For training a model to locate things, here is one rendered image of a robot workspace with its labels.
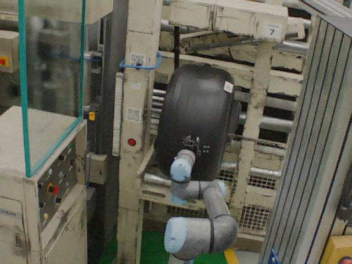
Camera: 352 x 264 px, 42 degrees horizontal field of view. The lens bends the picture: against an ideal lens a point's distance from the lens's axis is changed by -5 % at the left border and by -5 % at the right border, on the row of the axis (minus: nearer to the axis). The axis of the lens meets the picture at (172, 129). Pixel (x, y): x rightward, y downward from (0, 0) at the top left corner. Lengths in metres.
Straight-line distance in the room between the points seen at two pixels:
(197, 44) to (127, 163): 0.75
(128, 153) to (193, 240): 1.11
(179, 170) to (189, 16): 0.93
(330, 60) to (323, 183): 0.32
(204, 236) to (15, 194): 0.79
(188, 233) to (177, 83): 0.93
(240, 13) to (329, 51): 1.23
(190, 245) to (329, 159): 0.55
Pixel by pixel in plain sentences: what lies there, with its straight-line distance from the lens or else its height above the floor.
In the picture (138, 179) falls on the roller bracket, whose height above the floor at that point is 0.92.
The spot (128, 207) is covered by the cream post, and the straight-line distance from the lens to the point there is 2.73.
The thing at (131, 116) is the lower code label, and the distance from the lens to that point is 2.43.
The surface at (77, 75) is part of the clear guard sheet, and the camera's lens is 2.11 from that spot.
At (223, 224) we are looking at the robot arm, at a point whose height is 1.33.
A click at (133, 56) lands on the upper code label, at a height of 1.53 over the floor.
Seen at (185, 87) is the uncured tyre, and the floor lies 1.44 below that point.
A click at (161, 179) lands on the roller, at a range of 2.47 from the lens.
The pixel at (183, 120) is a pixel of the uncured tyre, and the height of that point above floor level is 1.33.
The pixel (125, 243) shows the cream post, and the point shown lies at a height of 0.35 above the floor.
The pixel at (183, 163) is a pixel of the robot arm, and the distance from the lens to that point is 1.83.
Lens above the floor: 2.28
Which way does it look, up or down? 27 degrees down
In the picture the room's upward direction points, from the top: 6 degrees clockwise
